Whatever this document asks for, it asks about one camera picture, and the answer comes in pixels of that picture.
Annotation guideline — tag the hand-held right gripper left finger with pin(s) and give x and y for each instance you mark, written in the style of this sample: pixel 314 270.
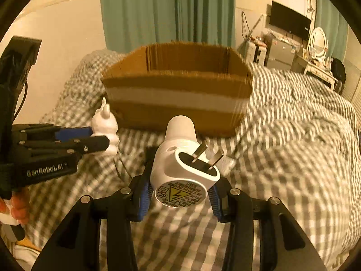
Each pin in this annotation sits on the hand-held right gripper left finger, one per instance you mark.
pixel 143 201

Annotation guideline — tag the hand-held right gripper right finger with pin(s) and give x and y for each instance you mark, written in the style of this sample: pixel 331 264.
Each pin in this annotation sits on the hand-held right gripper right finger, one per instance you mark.
pixel 216 204

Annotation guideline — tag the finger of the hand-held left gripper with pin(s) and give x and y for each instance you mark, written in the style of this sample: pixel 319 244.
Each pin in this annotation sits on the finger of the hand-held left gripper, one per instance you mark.
pixel 93 144
pixel 74 131

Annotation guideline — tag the white rabbit figurine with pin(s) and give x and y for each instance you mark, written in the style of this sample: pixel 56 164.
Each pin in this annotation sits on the white rabbit figurine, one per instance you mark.
pixel 105 124

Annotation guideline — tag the white plug-in device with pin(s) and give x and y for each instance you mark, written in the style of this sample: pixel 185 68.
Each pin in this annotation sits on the white plug-in device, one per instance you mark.
pixel 176 161

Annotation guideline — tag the brown cardboard box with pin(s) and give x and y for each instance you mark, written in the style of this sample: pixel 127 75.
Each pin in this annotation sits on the brown cardboard box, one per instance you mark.
pixel 174 98

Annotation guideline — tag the person's left hand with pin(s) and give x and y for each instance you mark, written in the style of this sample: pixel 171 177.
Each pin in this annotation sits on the person's left hand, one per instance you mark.
pixel 20 209

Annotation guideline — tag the grey checkered blanket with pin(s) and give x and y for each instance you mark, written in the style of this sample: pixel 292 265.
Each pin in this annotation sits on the grey checkered blanket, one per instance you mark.
pixel 282 152

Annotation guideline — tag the wide green curtain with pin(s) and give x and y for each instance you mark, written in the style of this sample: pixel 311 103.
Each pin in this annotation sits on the wide green curtain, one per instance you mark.
pixel 166 11

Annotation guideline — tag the white storage box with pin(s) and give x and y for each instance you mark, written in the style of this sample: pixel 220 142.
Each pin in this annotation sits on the white storage box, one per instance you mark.
pixel 256 51

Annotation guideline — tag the silver cabinet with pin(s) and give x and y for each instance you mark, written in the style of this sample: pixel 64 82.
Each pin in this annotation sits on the silver cabinet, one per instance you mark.
pixel 279 52

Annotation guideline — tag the white dressing table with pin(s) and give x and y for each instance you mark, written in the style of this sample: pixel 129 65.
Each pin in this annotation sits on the white dressing table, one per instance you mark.
pixel 316 67

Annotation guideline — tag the black bag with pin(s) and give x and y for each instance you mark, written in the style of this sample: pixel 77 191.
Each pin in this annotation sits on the black bag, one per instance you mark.
pixel 338 73

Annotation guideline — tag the white oval vanity mirror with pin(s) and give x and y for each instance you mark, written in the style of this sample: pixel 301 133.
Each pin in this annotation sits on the white oval vanity mirror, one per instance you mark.
pixel 318 41

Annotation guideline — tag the black flat television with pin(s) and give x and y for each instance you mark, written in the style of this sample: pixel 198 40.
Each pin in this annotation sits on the black flat television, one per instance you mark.
pixel 290 21

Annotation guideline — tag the narrow green curtain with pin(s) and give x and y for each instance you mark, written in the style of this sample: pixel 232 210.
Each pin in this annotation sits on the narrow green curtain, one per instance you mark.
pixel 331 34

